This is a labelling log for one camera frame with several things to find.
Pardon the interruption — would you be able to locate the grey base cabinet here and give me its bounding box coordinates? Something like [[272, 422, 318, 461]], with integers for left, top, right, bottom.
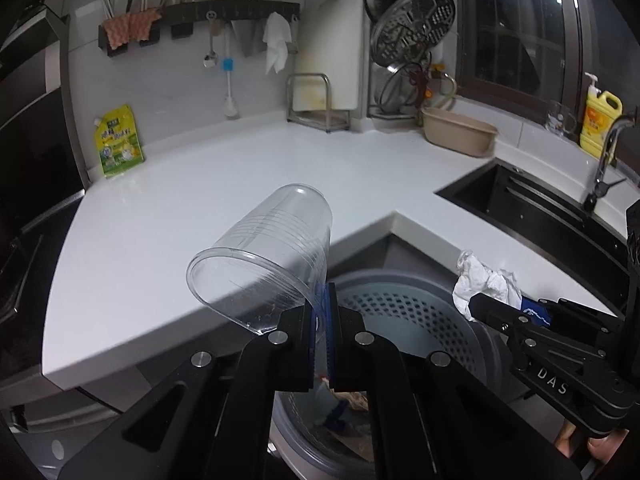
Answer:
[[0, 365, 123, 480]]

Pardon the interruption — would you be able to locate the folding steel steamer basket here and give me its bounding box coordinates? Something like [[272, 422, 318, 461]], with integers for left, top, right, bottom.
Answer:
[[370, 0, 457, 66]]

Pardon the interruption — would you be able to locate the black range hood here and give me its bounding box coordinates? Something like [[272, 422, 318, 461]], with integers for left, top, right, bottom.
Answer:
[[0, 2, 72, 128]]

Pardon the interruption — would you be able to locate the white bottle brush blue collar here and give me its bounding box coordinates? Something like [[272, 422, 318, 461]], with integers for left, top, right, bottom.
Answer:
[[222, 22, 242, 121]]

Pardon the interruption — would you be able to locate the dark framed window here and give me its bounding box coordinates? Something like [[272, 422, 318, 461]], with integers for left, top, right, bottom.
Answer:
[[457, 0, 640, 117]]

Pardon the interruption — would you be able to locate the clear glass mug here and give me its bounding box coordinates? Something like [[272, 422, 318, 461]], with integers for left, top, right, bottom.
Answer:
[[544, 99, 577, 137]]

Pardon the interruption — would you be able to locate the grey perforated trash bin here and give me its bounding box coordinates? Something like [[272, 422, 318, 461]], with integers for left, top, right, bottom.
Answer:
[[270, 269, 507, 467]]

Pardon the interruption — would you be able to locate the black kitchen sink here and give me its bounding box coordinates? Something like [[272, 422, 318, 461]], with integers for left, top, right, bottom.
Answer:
[[434, 159, 632, 313]]

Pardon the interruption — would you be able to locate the metal cutting board rack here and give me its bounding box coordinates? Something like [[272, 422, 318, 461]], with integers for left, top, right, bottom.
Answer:
[[285, 73, 351, 134]]

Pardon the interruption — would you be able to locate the person's right hand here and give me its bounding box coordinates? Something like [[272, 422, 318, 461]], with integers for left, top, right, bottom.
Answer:
[[556, 421, 627, 477]]

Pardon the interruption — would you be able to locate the orange-pink sponge cloth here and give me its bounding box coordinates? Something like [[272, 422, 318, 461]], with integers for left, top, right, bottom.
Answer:
[[102, 7, 162, 51]]

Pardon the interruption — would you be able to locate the white hanging cloth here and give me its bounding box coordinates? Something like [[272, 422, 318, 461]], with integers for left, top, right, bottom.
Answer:
[[263, 11, 293, 75]]

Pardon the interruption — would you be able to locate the dark metal faucet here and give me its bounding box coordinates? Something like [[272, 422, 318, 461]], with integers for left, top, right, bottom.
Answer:
[[581, 106, 640, 212]]

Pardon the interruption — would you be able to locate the clear plastic cup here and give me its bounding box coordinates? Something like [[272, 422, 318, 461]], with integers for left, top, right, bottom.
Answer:
[[186, 183, 333, 337]]

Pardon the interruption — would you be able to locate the blue strap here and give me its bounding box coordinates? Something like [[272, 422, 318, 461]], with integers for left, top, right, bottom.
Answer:
[[326, 402, 349, 434]]

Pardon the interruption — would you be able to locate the beige plastic basin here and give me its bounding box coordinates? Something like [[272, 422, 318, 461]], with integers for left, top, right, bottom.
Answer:
[[421, 106, 500, 157]]

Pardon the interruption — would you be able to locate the black stove top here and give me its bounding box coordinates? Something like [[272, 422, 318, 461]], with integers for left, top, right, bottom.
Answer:
[[0, 189, 87, 323]]

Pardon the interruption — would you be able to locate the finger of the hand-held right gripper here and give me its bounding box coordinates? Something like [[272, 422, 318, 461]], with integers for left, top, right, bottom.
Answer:
[[469, 292, 609, 362], [520, 298, 625, 337]]

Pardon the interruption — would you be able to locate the white cutting board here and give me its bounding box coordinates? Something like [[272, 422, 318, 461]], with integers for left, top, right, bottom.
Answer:
[[292, 0, 364, 112]]

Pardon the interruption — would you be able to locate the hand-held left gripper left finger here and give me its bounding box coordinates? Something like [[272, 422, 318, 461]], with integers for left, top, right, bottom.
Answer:
[[57, 282, 327, 480]]

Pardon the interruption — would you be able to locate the round steel sieve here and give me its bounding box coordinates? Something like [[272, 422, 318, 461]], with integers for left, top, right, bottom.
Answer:
[[376, 62, 432, 112]]

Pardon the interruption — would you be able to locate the dark wall rail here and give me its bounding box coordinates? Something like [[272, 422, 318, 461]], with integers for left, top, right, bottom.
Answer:
[[160, 0, 301, 27]]

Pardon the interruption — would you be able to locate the white tissue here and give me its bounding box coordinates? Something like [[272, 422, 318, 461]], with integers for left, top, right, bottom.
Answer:
[[452, 250, 523, 322]]

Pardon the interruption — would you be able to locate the yellow-green seasoning pouch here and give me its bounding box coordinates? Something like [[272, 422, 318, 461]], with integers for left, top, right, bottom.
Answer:
[[93, 104, 146, 179]]

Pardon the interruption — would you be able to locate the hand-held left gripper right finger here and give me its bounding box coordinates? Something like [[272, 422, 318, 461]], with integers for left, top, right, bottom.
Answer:
[[325, 282, 583, 480]]

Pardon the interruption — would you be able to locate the yellow dish soap bottle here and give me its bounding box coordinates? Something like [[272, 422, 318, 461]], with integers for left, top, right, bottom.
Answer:
[[579, 72, 624, 151]]

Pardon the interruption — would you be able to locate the metal ladle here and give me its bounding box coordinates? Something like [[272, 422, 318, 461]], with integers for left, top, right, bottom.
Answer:
[[203, 21, 221, 69]]

